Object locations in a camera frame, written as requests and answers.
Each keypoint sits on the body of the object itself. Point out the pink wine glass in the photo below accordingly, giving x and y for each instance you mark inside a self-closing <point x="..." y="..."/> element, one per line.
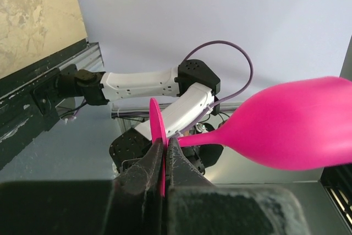
<point x="295" y="126"/>

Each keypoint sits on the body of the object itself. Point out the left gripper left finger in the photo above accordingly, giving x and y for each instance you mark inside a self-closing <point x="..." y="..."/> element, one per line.
<point x="129" y="204"/>

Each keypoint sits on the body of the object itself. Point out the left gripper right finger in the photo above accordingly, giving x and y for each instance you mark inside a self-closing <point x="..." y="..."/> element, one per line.
<point x="196" y="206"/>

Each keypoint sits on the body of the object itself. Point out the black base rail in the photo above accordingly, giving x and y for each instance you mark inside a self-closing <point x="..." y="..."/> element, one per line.
<point x="29" y="99"/>

